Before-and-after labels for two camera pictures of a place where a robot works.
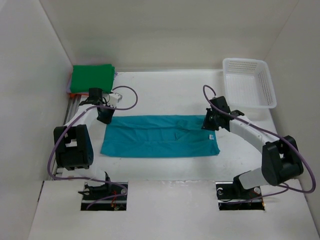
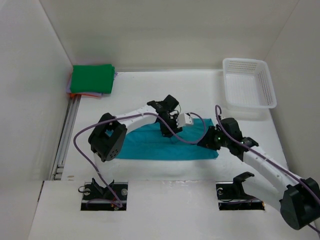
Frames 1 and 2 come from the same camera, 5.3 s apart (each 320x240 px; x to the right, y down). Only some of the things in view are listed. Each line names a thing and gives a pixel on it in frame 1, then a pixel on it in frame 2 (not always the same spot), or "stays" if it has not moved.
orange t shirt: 72,95 stays
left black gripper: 108,120 to 174,128
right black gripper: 206,124 to 207,140
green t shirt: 84,77 stays
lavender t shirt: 68,88 stays
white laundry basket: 248,84 stays
